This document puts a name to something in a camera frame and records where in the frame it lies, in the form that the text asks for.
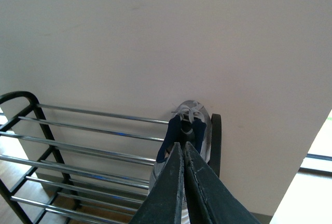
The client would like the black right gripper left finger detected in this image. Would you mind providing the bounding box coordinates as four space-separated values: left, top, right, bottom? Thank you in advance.
130 143 184 223

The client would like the black metal shoe rack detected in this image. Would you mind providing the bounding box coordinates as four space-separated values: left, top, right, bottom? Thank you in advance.
1 91 222 223

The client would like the grey sneaker with navy lining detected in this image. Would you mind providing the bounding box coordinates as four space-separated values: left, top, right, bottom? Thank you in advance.
149 100 214 224

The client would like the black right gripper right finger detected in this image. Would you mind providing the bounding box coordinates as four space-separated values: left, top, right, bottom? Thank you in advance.
184 142 259 223

